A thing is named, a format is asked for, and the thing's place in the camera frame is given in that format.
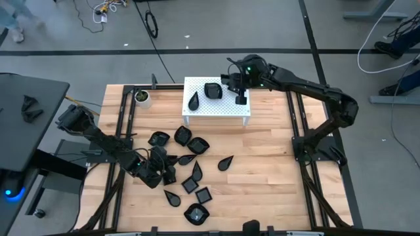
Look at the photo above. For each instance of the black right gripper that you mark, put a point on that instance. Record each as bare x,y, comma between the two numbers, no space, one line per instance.
241,82

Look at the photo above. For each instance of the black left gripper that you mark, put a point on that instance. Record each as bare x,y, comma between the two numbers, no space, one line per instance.
159,170

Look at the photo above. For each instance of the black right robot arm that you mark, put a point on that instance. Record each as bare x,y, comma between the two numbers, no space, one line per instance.
305,86

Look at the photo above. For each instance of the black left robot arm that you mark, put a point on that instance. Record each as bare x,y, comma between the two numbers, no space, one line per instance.
111,144

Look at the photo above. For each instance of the white perforated metal riser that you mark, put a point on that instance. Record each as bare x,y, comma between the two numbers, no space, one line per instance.
223,109

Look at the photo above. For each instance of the white pot with succulent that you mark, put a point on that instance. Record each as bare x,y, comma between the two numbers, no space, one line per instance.
144,102

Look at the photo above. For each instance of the grey metal stand base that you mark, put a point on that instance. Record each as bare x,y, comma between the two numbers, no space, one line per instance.
65,183

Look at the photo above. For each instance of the black desk crossbar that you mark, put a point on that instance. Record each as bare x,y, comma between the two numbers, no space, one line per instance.
59,164

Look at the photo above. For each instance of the dark grey desk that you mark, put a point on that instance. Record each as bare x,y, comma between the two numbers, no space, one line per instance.
33,144

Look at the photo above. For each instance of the white power adapter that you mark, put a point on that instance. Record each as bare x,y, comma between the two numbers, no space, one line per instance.
103,18

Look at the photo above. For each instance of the black caster wheel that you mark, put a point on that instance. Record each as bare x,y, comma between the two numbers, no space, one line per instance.
39,213

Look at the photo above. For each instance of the black triangular part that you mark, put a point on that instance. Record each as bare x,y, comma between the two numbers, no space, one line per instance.
31,116
29,103

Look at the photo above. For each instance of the round black device with light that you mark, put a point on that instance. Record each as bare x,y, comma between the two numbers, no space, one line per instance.
13,188

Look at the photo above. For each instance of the grey desk foot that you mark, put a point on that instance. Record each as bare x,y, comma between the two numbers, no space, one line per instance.
374,15
393,100

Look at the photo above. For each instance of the person's leg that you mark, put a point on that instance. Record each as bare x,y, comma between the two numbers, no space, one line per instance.
393,89
388,49

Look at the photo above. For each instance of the black aluminium table frame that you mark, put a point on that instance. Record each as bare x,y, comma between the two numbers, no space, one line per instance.
170,86

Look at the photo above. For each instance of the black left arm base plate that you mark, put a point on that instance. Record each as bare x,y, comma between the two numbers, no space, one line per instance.
98,159

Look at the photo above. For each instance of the black frame post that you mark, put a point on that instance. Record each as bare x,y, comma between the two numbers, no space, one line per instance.
154,80

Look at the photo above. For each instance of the black frame clamp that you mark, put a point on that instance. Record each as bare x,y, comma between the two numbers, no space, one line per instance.
154,231
271,230

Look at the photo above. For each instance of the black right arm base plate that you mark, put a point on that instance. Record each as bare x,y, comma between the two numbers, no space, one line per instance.
323,157

